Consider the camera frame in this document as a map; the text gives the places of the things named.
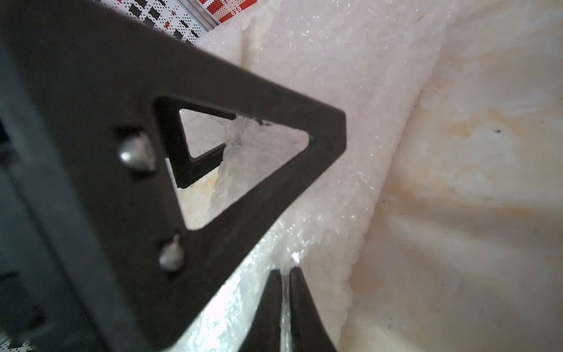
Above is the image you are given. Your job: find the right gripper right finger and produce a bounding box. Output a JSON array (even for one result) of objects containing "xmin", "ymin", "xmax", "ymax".
[{"xmin": 289, "ymin": 267, "xmax": 337, "ymax": 352}]

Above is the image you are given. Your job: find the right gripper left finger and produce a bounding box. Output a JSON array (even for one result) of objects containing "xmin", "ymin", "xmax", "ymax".
[{"xmin": 239, "ymin": 270, "xmax": 283, "ymax": 352}]

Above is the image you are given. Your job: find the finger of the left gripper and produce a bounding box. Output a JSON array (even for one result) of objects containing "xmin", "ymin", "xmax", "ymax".
[{"xmin": 1, "ymin": 1, "xmax": 346, "ymax": 351}]

